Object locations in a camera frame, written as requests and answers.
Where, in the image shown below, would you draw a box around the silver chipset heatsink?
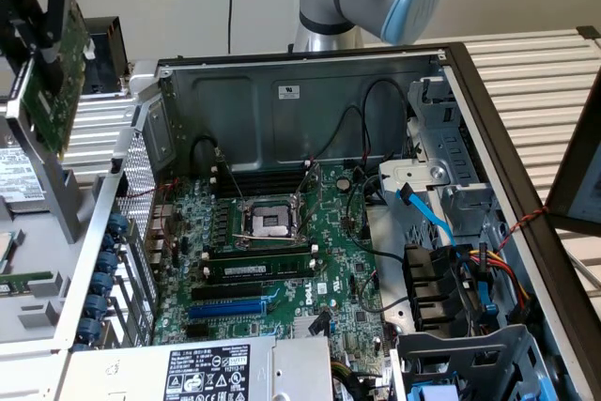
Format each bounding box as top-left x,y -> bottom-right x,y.
292,313 -> 331,339

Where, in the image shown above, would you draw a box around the green graphics card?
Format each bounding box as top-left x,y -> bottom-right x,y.
3,0 -> 93,161

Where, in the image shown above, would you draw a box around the grey parts rack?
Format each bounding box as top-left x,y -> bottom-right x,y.
0,114 -> 107,347

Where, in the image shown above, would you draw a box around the yellow red power wire bundle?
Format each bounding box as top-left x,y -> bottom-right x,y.
468,240 -> 542,328

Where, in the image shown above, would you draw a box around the silver disk bay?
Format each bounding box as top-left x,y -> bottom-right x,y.
378,75 -> 504,252

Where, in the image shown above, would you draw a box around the metal socket cover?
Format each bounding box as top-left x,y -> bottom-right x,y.
291,160 -> 326,239

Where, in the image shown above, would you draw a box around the CPU socket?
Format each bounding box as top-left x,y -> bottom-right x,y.
233,196 -> 306,250

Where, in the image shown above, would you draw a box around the dark framed panel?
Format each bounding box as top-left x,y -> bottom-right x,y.
544,70 -> 601,239

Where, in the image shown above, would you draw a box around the grey power supply with label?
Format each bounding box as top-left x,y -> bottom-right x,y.
55,334 -> 335,401

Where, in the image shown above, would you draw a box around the yellow black supply wires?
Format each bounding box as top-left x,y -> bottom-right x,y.
330,358 -> 392,401

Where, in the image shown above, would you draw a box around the silver hard disk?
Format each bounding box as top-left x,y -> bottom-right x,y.
0,56 -> 47,212

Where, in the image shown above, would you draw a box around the thin red wire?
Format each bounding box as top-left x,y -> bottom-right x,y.
125,177 -> 182,201

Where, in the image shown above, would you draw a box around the long black looped wire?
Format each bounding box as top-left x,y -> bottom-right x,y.
362,78 -> 410,159

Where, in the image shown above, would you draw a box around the thin metal locking lever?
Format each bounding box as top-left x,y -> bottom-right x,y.
215,148 -> 246,201
233,230 -> 302,244

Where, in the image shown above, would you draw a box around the blue flat data wire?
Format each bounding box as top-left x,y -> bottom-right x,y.
395,186 -> 459,248

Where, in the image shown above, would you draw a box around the short black looped wire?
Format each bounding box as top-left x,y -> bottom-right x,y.
189,134 -> 221,182

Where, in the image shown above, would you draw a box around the blue expansion slot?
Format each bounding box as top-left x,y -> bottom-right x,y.
186,298 -> 270,321

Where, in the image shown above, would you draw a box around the green RAM stick with label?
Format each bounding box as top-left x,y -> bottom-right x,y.
206,254 -> 316,285

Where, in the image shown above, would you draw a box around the red black twisted wire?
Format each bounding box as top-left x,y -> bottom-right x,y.
494,205 -> 551,253

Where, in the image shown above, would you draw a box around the black RAM slot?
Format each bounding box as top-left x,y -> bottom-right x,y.
200,241 -> 319,262
210,176 -> 307,199
210,160 -> 314,186

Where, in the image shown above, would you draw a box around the green motherboard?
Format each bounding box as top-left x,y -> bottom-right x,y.
145,160 -> 401,377

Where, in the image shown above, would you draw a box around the black wire across motherboard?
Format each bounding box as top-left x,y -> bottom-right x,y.
346,174 -> 406,262

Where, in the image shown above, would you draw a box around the grey metal drive cage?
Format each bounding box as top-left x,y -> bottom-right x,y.
389,323 -> 565,401

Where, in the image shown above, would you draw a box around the open grey PC case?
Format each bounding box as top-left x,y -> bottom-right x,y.
54,41 -> 601,401

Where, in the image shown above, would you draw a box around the thin black hanging cable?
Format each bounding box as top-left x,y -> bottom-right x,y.
226,0 -> 235,55

